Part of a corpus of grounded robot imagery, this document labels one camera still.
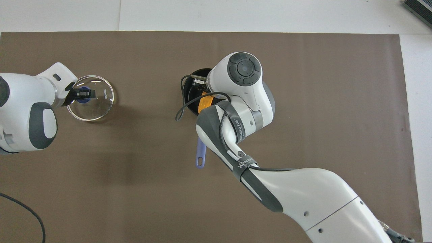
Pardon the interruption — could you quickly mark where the brown table mat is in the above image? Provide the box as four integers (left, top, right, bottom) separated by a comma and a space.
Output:
0, 31, 423, 243

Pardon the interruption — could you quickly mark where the yellow corn cob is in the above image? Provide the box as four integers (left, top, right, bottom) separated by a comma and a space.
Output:
197, 96, 215, 114

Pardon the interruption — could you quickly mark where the dark grey ribbed device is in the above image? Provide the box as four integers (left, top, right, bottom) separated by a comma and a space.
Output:
402, 0, 432, 29

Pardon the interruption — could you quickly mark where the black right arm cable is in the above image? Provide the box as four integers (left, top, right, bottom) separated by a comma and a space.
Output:
175, 75, 298, 173

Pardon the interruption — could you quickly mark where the dark blue pot with handle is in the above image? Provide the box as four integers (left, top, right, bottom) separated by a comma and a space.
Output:
181, 69, 217, 169

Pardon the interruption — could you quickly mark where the black right base cable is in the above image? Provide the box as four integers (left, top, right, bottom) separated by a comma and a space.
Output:
377, 219, 416, 243

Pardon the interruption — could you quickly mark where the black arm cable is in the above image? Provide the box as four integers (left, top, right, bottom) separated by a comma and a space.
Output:
175, 75, 298, 173
0, 192, 46, 243

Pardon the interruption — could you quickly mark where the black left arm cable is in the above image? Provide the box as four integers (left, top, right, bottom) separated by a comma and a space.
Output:
0, 192, 46, 243

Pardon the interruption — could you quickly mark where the glass lid with blue knob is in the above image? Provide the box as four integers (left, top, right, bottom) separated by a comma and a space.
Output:
66, 75, 114, 121

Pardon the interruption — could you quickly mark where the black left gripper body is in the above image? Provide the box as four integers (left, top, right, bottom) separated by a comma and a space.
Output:
61, 82, 80, 107

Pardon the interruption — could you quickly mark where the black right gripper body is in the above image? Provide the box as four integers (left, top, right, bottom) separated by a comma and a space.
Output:
190, 75, 210, 92

